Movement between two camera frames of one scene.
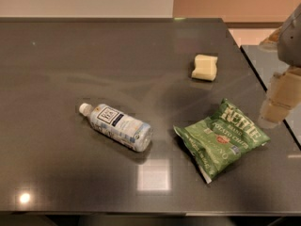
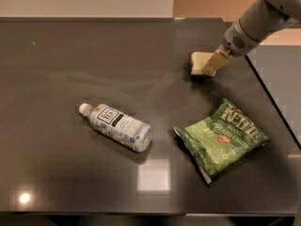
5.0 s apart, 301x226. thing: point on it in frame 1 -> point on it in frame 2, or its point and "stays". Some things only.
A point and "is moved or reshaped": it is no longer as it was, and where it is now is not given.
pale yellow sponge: (205, 67) is moved or reshaped
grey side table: (267, 63) stays
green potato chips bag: (214, 142) stays
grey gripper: (290, 44) -> (235, 41)
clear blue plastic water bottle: (118, 126) stays
